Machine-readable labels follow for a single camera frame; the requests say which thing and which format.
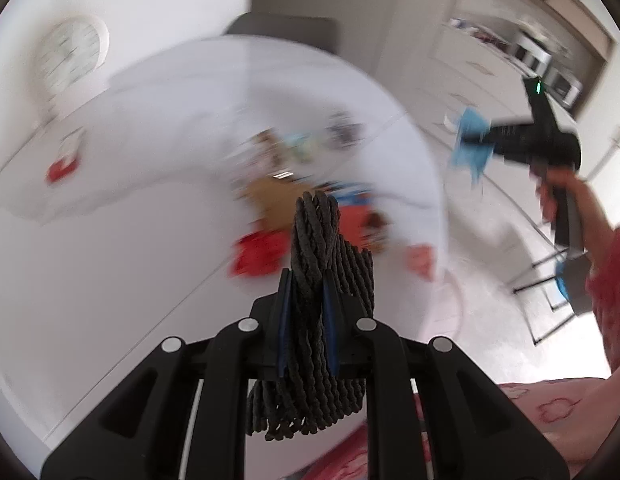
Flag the yellow blue folded paper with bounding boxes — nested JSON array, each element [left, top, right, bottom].
[[284, 132, 321, 164]]

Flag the orange red paper piece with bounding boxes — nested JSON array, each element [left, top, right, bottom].
[[339, 205, 372, 248]]

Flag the red white small box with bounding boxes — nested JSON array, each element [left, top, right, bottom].
[[46, 128, 86, 184]]

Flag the silver kitchen appliance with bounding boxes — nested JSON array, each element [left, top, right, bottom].
[[508, 28, 582, 110]]

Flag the round white wall clock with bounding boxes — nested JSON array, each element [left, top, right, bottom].
[[33, 15, 110, 99]]

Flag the blue cloud print wrapper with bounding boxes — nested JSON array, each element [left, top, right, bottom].
[[317, 181, 374, 207]]

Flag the clear plastic snack bag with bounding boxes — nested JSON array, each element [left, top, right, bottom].
[[229, 129, 287, 182]]

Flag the white drawer cabinet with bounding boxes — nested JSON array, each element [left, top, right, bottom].
[[416, 25, 530, 118]]

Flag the brown snack wrapper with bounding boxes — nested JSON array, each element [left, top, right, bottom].
[[362, 210, 390, 254]]

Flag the person's right hand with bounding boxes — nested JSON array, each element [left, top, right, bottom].
[[537, 167, 615, 266]]

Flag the grey dining chair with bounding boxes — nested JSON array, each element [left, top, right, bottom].
[[225, 12, 340, 54]]

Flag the pink white trash bin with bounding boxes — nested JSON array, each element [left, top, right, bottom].
[[429, 270, 466, 339]]

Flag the pink paper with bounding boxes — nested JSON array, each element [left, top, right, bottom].
[[406, 244, 436, 282]]

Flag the brown cardboard box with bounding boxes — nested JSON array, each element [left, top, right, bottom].
[[241, 177, 310, 231]]

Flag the blue surgical face mask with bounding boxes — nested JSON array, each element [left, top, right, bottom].
[[449, 107, 493, 186]]

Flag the newspaper ball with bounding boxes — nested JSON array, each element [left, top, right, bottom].
[[326, 113, 363, 150]]

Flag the white round table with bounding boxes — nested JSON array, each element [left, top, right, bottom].
[[0, 36, 445, 443]]

